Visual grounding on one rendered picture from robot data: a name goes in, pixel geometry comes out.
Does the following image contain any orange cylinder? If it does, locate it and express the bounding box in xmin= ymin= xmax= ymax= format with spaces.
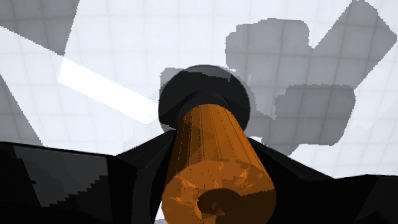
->
xmin=161 ymin=104 xmax=277 ymax=224

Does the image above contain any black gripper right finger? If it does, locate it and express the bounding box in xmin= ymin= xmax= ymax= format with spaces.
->
xmin=247 ymin=137 xmax=398 ymax=224

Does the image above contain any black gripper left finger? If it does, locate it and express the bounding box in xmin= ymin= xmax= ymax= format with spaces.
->
xmin=0 ymin=130 xmax=177 ymax=224

